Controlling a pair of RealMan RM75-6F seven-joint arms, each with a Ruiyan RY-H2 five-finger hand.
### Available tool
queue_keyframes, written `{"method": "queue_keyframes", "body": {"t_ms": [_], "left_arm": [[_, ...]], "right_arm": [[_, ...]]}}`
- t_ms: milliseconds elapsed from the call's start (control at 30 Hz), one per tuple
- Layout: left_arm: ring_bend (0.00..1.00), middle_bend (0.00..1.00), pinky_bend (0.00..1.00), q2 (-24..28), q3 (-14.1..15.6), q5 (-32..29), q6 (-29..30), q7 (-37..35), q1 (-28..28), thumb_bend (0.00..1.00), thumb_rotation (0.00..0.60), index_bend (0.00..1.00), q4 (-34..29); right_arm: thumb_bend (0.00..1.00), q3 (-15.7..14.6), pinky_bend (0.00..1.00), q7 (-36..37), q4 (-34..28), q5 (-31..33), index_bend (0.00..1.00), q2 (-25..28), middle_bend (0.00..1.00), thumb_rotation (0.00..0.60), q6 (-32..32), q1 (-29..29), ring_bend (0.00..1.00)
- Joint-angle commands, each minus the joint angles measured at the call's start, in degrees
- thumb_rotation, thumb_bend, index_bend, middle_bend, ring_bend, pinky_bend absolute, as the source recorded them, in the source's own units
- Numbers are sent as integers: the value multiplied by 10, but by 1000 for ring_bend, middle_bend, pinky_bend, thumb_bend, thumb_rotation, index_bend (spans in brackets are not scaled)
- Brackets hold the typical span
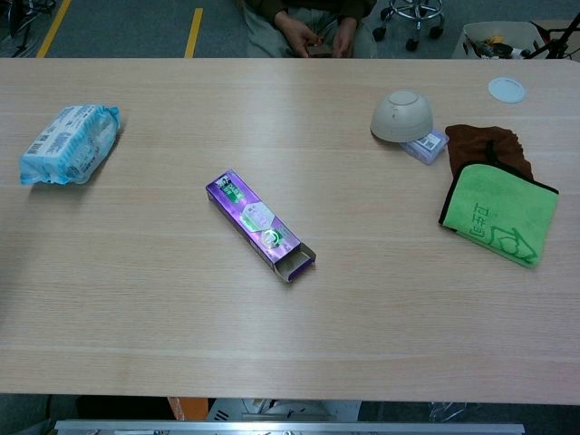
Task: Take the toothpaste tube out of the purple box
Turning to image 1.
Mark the purple toothpaste box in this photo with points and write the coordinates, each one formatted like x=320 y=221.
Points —
x=254 y=218

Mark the orange robot base part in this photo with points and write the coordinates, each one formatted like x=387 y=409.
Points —
x=188 y=408

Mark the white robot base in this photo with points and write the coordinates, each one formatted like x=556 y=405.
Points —
x=281 y=409

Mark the beige upturned bowl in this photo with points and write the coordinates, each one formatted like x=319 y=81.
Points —
x=401 y=118

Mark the dark phone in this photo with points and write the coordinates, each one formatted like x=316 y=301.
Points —
x=321 y=49

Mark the seated person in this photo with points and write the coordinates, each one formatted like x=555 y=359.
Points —
x=290 y=27

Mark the brown towel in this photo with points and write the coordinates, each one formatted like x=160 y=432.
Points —
x=485 y=147

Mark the green microfiber cloth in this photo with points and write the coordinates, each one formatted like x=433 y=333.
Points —
x=498 y=213

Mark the blue wet wipes pack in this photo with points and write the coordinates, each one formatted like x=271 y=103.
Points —
x=68 y=145

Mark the chrome office stool base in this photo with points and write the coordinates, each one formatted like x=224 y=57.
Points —
x=414 y=18

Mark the white round table grommet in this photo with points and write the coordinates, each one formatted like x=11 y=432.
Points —
x=507 y=89

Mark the white bin with items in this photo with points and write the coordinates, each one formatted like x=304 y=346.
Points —
x=498 y=43

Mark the black tripod stand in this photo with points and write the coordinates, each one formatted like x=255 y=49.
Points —
x=22 y=22

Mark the aluminium profile rail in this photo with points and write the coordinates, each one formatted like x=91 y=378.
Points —
x=290 y=428

